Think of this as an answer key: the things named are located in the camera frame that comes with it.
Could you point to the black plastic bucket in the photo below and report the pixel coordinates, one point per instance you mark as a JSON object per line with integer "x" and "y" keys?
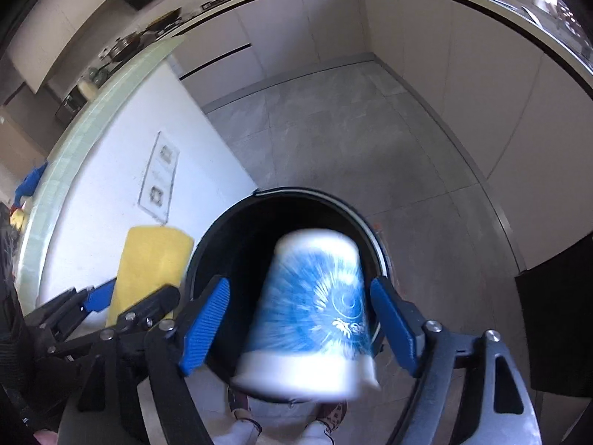
{"x": 239, "y": 246}

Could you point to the blue white paper cup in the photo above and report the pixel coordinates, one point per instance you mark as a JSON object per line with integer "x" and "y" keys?
{"x": 310, "y": 338}

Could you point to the person right shoe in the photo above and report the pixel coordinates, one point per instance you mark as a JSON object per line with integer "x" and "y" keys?
{"x": 332, "y": 415}

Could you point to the yellow towel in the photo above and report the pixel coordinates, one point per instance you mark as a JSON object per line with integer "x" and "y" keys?
{"x": 17, "y": 218}

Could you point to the yellow sponge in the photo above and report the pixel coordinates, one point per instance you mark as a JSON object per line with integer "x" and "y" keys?
{"x": 152, "y": 257}

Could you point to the gas stove top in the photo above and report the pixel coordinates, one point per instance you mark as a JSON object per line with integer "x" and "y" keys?
{"x": 185, "y": 17}

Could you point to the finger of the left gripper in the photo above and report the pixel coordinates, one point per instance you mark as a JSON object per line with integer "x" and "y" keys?
{"x": 68, "y": 310}
{"x": 148, "y": 305}

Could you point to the person shoe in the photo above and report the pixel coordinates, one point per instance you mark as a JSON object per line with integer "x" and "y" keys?
{"x": 332, "y": 415}
{"x": 239, "y": 407}

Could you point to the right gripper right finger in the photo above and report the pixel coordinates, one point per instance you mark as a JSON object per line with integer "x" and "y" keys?
{"x": 495, "y": 406}

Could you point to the person left shoe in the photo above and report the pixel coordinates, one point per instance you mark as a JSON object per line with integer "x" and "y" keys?
{"x": 239, "y": 407}

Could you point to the person left hand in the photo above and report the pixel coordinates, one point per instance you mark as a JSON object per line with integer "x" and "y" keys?
{"x": 46, "y": 437}

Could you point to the blue cloth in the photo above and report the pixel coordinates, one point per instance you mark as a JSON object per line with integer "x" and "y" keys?
{"x": 29, "y": 184}

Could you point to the frying pan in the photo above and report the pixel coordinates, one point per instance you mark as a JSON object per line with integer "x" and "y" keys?
{"x": 164, "y": 21}

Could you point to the black lidded wok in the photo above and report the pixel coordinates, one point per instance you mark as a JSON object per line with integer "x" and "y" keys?
{"x": 122, "y": 48}

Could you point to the black microwave oven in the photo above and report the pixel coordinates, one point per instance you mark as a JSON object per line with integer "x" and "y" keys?
{"x": 70, "y": 107}

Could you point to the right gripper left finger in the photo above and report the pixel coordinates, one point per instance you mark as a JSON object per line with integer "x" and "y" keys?
{"x": 173, "y": 349}

